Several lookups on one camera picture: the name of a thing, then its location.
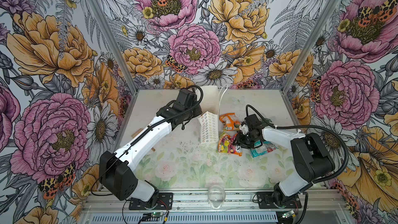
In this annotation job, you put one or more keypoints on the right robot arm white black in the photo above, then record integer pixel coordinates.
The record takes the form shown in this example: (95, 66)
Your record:
(310, 156)

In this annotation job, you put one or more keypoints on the white printed paper bag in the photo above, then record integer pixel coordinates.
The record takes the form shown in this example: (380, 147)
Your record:
(210, 105)

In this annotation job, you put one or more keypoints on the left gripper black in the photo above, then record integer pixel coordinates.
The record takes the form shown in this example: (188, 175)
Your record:
(198, 112)

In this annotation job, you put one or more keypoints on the clear glass bowl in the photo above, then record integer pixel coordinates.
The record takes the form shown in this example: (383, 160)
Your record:
(216, 196)

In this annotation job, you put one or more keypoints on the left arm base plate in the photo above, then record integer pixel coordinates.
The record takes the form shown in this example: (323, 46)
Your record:
(163, 202)

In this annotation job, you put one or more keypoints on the teal snack packet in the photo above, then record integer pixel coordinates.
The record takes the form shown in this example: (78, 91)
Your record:
(262, 148)

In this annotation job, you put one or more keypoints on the Fox's candy packet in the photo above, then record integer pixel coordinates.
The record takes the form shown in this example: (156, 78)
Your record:
(228, 144)

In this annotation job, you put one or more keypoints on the aluminium front rail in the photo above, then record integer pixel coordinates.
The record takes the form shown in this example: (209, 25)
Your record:
(193, 206)

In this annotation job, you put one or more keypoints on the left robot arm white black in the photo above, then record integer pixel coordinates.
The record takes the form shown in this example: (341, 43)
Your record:
(116, 170)

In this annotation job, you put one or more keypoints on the orange snack packet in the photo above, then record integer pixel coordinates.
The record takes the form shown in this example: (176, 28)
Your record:
(230, 122)

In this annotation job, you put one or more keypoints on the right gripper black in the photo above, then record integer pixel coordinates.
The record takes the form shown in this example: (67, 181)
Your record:
(239, 139)

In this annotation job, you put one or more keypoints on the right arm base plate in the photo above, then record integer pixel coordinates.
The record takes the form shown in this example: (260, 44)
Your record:
(267, 199)

